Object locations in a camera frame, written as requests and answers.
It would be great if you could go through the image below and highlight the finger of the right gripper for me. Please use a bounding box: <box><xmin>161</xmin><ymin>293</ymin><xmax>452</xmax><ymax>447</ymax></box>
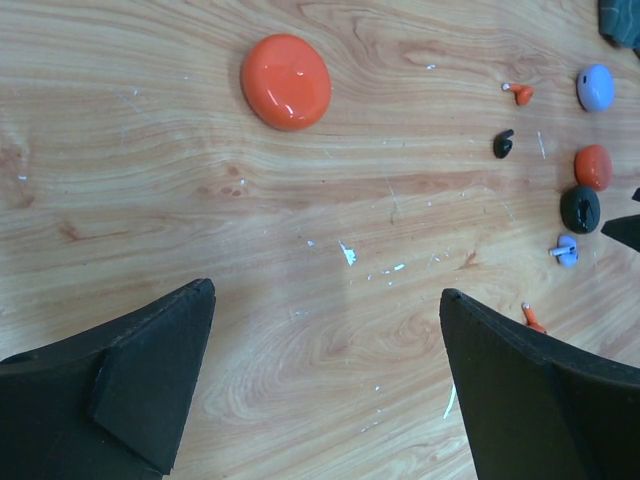
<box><xmin>601</xmin><ymin>214</ymin><xmax>640</xmax><ymax>248</ymax></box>

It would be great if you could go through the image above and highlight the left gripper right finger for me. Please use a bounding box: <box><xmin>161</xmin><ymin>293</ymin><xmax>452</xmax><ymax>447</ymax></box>
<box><xmin>440</xmin><ymin>289</ymin><xmax>639</xmax><ymax>479</ymax></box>

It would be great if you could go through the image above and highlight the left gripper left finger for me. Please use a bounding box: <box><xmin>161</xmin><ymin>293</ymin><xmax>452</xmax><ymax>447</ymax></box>
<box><xmin>1</xmin><ymin>279</ymin><xmax>216</xmax><ymax>479</ymax></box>

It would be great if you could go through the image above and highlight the orange earbud charging case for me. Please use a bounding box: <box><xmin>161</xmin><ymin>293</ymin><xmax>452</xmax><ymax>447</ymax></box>
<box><xmin>241</xmin><ymin>33</ymin><xmax>332</xmax><ymax>131</ymax></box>

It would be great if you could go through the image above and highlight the black earbud charging case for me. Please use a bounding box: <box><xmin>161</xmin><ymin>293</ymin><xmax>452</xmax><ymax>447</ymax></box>
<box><xmin>560</xmin><ymin>185</ymin><xmax>601</xmax><ymax>234</ymax></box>

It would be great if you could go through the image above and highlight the lilac earbud charging case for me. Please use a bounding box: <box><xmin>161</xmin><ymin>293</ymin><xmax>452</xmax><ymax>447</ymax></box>
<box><xmin>576</xmin><ymin>64</ymin><xmax>615</xmax><ymax>112</ymax></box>

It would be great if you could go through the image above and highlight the lilac earbud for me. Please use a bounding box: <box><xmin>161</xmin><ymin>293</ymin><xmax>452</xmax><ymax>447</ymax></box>
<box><xmin>548</xmin><ymin>235</ymin><xmax>579</xmax><ymax>268</ymax></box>

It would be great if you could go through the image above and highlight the orange earbud front centre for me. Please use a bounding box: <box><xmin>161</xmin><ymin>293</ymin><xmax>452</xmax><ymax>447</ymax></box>
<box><xmin>521</xmin><ymin>302</ymin><xmax>547</xmax><ymax>334</ymax></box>

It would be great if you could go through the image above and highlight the black earbud centre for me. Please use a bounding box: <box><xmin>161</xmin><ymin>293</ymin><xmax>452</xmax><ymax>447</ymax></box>
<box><xmin>493</xmin><ymin>129</ymin><xmax>514</xmax><ymax>159</ymax></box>

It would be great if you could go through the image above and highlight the orange earbud near tray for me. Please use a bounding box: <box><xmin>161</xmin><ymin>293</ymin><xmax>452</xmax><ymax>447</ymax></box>
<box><xmin>502</xmin><ymin>83</ymin><xmax>535</xmax><ymax>106</ymax></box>

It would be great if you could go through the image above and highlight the grey checked cloth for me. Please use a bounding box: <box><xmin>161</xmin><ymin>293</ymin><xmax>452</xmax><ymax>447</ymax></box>
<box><xmin>598</xmin><ymin>0</ymin><xmax>640</xmax><ymax>50</ymax></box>

